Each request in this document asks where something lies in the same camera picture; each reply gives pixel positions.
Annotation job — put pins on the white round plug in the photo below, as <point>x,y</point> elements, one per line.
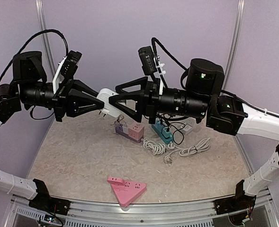
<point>171,146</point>

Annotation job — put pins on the white square charger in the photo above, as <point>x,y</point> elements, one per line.
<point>108,109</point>

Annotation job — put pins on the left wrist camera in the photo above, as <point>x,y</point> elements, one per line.
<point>66,69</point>

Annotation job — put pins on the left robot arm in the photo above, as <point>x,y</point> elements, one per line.
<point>29,88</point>

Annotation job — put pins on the pink cube socket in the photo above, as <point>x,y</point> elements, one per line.
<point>136,131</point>

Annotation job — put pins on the right aluminium corner post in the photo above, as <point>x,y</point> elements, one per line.
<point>235,36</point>

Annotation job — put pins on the purple power strip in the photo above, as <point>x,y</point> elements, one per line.
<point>118,130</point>

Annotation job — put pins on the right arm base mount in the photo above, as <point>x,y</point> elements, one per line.
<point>234,203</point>

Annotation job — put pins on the small white charger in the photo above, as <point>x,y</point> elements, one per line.
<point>124,129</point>

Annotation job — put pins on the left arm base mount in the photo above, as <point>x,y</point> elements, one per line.
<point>50,204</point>

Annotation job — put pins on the pink triangular power strip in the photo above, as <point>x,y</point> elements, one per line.
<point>129,192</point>

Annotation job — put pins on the teal charger plug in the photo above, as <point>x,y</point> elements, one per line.
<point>166,134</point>

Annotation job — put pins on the teal power strip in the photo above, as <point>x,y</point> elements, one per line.
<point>157,127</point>

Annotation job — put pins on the white cube socket adapter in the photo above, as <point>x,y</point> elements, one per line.
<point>188,125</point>

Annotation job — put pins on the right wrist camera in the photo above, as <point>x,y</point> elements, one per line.
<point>150,61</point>

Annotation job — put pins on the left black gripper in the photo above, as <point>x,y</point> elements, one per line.
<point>67,98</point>

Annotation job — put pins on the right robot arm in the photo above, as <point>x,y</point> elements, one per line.
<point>202,98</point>

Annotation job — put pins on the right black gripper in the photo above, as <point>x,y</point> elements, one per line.
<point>151,90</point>

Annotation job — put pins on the pink square plug adapter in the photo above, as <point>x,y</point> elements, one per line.
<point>116,181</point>

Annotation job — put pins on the aluminium front rail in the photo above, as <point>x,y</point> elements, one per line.
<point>200,213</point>

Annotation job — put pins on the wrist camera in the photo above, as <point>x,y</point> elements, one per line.
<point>66,69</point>
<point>150,61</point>

